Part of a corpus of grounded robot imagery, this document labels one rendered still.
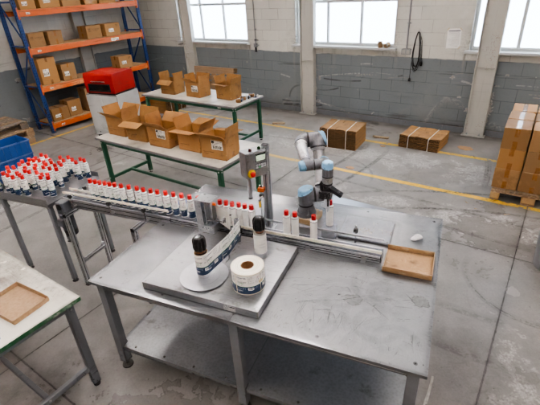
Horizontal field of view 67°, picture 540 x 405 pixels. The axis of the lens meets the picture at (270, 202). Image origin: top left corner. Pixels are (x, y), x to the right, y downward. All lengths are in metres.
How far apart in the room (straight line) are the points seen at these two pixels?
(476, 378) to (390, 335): 1.18
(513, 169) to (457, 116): 2.51
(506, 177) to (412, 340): 3.57
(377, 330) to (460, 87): 5.88
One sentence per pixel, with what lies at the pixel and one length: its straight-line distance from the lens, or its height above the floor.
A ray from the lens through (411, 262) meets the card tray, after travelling 2.83.
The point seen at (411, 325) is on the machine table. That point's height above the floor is 0.83.
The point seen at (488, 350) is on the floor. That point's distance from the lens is 3.59.
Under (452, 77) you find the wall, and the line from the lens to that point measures 7.70.
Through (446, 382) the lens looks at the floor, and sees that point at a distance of 3.30.
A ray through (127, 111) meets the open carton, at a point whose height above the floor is 1.10.
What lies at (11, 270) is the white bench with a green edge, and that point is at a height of 0.80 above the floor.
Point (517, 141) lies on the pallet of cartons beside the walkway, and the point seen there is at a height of 0.74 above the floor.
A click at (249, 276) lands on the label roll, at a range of 2.36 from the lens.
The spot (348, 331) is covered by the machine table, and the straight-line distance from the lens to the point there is 2.31.
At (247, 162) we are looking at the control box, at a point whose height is 1.42.
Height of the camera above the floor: 2.49
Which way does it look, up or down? 29 degrees down
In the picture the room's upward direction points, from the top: 3 degrees counter-clockwise
